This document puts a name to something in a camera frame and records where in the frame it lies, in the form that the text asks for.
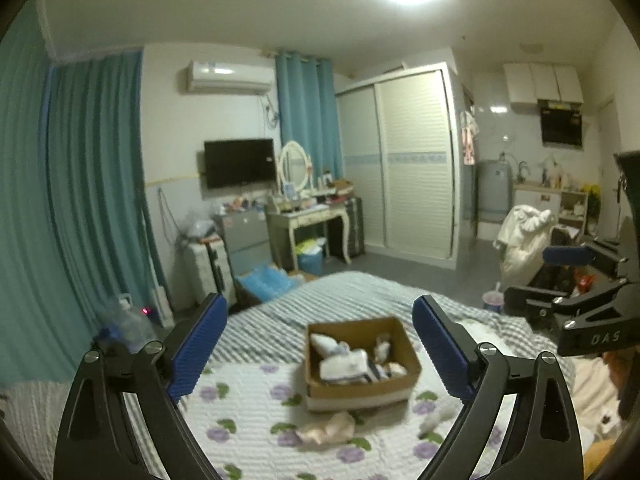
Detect white grey sock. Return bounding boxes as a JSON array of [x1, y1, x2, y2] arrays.
[[419, 405, 459, 436]]

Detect beige pink sock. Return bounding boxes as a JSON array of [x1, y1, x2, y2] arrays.
[[295, 412, 356, 446]]

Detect white ribbed sock roll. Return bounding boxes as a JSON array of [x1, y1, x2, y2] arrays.
[[310, 334, 350, 359]]

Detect floral tissue pack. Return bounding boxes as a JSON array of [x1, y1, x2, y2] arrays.
[[319, 349, 382, 385]]

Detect black chair with clothes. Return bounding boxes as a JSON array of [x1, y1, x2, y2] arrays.
[[527, 226, 582, 295]]

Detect drink cup with straw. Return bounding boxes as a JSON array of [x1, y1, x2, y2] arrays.
[[482, 282, 504, 313]]

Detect white jacket on chair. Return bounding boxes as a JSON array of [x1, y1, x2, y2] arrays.
[[494, 205, 556, 289]]

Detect clear water jug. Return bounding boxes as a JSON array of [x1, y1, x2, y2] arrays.
[[99, 294, 156, 353]]

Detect grey washing machine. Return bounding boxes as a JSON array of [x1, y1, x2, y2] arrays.
[[477, 160, 513, 223]]

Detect black range hood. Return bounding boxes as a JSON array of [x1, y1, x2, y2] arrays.
[[538, 101, 584, 150]]

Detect floral quilted white mat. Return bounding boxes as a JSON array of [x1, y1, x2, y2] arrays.
[[178, 358, 462, 479]]

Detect hanging pink clothes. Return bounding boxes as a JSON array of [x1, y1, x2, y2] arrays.
[[460, 110, 480, 166]]

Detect open cardboard box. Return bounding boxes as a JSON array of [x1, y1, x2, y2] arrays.
[[304, 316, 422, 412]]

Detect white suitcase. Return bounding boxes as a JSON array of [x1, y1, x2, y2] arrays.
[[183, 236, 238, 308]]

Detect grey checked bed sheet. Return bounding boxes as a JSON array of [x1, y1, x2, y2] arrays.
[[0, 268, 576, 480]]

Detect dark suitcase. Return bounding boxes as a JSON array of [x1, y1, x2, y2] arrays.
[[346, 196, 366, 258]]

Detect teal curtain left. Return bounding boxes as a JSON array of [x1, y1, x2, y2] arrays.
[[1, 1, 163, 387]]

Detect white slatted wardrobe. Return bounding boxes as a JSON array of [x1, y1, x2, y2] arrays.
[[336, 63, 462, 270]]

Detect blue plastic bag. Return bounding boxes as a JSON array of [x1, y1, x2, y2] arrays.
[[236, 266, 305, 302]]

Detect blue waste bin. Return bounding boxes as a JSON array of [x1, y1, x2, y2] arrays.
[[295, 237, 326, 276]]

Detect small grey refrigerator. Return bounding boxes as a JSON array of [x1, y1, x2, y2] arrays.
[[214, 209, 273, 276]]

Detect white dressing table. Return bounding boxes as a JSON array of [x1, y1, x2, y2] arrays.
[[267, 203, 352, 271]]

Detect oval vanity mirror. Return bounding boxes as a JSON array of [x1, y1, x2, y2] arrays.
[[277, 141, 311, 198]]

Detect teal curtain by wardrobe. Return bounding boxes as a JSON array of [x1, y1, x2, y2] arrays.
[[276, 51, 343, 184]]

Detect white kitchen wall cabinets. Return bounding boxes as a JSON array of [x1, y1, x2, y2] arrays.
[[503, 63, 584, 110]]

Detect black wall television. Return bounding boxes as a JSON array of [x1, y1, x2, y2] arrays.
[[204, 139, 277, 188]]

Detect wall air conditioner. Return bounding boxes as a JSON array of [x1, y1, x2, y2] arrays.
[[186, 61, 274, 96]]

